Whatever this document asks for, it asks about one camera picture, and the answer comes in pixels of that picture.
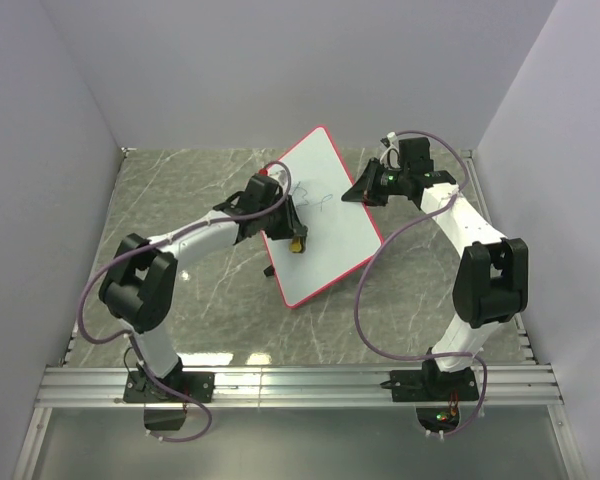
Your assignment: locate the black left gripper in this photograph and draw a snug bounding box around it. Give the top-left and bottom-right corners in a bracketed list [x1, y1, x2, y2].
[260, 197, 307, 242]

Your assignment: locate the aluminium front rail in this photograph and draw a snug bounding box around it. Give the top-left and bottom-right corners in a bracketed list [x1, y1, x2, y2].
[34, 364, 563, 409]

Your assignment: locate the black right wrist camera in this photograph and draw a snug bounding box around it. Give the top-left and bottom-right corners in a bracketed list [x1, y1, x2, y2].
[380, 132, 434, 174]

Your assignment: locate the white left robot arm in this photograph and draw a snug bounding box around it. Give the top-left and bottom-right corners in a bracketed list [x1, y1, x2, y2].
[98, 185, 308, 402]

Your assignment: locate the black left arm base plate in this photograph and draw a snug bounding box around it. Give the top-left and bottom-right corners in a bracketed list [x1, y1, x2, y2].
[122, 370, 215, 404]

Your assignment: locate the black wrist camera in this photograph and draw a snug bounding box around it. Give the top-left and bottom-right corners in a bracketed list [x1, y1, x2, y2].
[380, 132, 434, 174]
[241, 169, 283, 214]

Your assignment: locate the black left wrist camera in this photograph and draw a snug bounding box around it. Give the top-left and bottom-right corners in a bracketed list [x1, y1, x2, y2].
[241, 169, 283, 214]

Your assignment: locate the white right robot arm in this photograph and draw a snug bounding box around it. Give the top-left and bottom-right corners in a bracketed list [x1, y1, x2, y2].
[342, 158, 529, 400]

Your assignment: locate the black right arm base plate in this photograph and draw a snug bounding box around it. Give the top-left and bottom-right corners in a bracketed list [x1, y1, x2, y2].
[380, 368, 480, 403]

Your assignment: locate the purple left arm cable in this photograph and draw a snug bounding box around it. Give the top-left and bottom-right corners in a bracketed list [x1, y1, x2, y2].
[77, 160, 294, 444]

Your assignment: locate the red framed whiteboard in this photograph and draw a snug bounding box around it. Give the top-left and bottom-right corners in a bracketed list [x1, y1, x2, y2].
[264, 126, 383, 308]

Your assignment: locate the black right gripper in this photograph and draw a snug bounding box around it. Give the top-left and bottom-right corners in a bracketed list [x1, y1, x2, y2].
[340, 159, 408, 208]

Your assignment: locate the yellow whiteboard eraser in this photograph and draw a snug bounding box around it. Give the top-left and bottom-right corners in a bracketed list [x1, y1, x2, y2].
[289, 237, 306, 254]

